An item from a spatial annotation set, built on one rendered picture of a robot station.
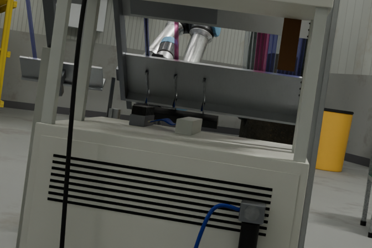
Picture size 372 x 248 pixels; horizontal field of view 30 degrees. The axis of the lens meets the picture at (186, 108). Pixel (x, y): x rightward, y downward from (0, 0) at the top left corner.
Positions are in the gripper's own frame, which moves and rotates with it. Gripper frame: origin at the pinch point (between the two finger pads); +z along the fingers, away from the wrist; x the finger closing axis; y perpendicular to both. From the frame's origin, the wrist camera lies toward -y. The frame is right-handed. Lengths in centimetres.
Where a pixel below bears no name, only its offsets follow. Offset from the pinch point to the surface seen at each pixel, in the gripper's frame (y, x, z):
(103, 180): -53, -10, 88
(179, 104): -3.5, -13.1, 8.0
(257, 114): -3.5, -42.8, 7.1
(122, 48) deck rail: -28.2, 8.0, 8.7
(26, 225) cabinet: -42, 9, 98
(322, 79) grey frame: -49, -62, 34
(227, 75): -19.2, -30.3, 4.9
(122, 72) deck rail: -16.7, 8.6, 8.9
